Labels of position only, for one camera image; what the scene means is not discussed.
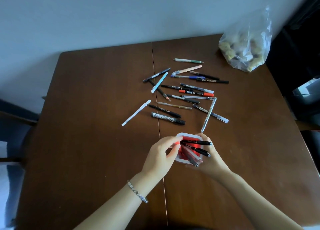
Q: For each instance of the person's right hand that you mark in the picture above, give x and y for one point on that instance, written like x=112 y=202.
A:
x=215 y=162

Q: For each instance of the person's left hand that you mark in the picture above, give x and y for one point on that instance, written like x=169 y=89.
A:
x=156 y=162

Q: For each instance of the person's left thumb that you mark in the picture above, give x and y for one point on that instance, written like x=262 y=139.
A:
x=175 y=151

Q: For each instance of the person's right fingers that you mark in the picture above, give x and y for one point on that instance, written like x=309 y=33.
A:
x=207 y=138

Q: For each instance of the red pen holder white rim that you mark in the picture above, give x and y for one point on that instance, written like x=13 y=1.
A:
x=181 y=157

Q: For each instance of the slim black capped pen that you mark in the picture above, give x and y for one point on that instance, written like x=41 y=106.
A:
x=197 y=142

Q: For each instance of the person's right forearm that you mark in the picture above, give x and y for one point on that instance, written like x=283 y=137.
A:
x=257 y=202

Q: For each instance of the person's left forearm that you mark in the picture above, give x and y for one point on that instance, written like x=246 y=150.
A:
x=117 y=204

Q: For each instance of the thick black marker pen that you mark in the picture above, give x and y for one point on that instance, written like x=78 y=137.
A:
x=201 y=151

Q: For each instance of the clear barrel gel pen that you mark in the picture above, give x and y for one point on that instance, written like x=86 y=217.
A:
x=191 y=159

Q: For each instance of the clear pen with red tint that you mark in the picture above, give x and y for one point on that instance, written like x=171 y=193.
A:
x=197 y=158

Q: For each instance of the scattered pile of assorted pens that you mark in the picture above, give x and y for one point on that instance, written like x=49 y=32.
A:
x=168 y=118

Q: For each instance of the beige lumps inside bag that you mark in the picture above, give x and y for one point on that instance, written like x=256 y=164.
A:
x=228 y=49

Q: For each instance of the grey box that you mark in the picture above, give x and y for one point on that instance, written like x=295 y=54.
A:
x=307 y=87

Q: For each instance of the clear plastic bag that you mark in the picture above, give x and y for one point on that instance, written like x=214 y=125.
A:
x=250 y=32

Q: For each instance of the black cabinet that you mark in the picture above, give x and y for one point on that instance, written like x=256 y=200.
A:
x=297 y=49

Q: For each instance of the dark wooden chair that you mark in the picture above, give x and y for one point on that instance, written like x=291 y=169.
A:
x=15 y=117

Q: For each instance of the white cloth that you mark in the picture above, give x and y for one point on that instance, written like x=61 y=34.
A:
x=8 y=187

